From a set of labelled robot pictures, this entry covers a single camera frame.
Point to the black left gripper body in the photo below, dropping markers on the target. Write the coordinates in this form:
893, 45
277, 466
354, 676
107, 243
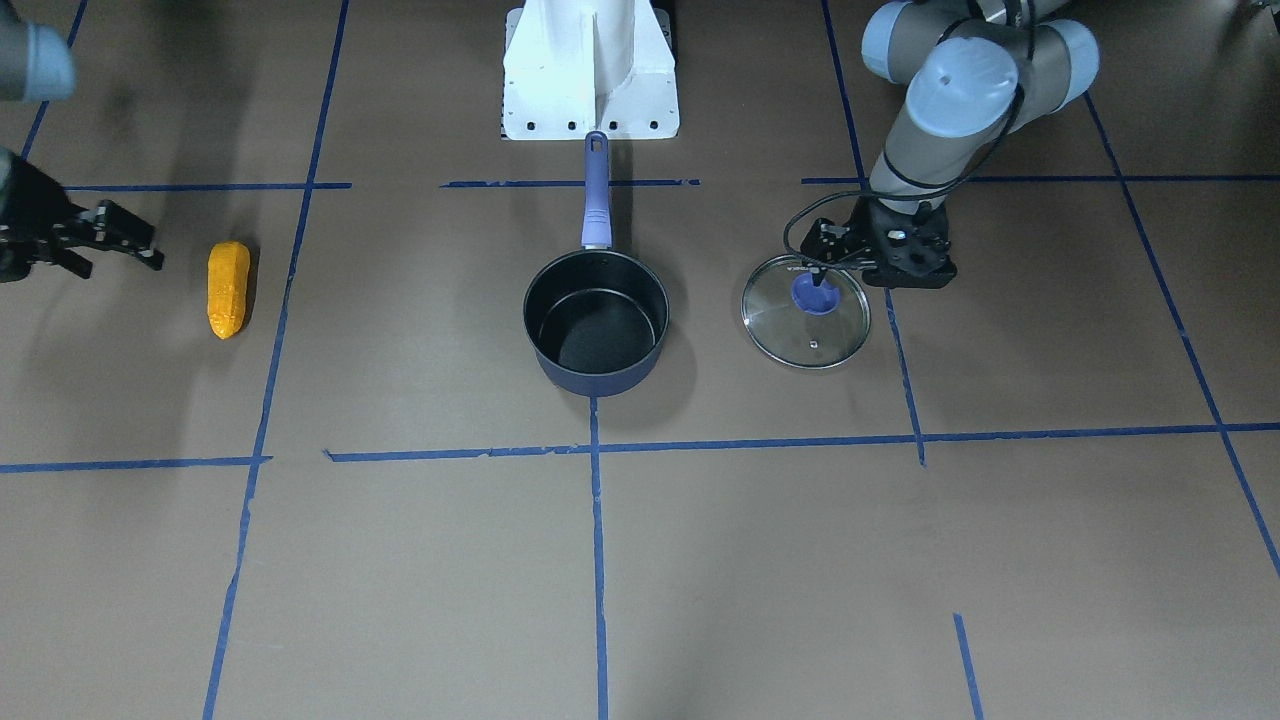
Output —
829, 240

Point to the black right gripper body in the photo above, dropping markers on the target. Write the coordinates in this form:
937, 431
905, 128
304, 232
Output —
26, 212

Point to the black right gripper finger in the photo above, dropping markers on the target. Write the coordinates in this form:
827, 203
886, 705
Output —
71, 261
118, 229

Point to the glass pot lid blue knob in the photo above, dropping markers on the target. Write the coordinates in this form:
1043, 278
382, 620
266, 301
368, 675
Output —
787, 320

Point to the yellow corn cob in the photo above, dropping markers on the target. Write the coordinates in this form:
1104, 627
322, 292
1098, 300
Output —
228, 288

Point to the dark blue saucepan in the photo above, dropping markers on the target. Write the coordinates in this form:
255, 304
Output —
596, 318

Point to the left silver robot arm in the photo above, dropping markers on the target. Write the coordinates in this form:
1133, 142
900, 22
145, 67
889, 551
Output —
974, 72

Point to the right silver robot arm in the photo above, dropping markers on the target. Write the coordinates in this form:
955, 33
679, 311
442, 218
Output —
37, 66

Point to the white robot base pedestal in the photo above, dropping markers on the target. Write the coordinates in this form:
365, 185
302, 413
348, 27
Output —
574, 67

